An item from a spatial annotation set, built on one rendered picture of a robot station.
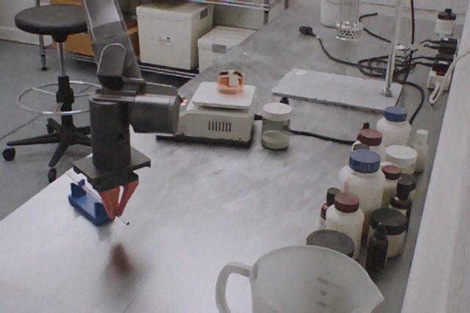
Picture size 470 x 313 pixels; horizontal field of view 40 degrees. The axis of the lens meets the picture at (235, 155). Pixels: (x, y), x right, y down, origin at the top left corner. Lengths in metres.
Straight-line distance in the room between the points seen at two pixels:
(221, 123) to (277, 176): 0.18
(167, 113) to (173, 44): 2.75
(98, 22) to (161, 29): 2.65
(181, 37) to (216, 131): 2.33
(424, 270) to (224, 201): 0.42
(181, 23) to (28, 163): 1.18
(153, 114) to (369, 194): 0.35
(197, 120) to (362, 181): 0.43
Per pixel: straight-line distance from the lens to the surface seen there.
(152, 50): 3.72
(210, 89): 1.36
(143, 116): 0.91
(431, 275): 0.81
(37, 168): 2.91
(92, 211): 1.08
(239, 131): 1.30
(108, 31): 0.99
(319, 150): 1.32
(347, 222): 0.94
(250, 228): 1.04
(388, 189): 1.08
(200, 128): 1.31
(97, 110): 0.92
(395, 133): 1.24
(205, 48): 3.53
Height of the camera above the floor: 1.31
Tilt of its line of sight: 26 degrees down
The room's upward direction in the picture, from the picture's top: 2 degrees clockwise
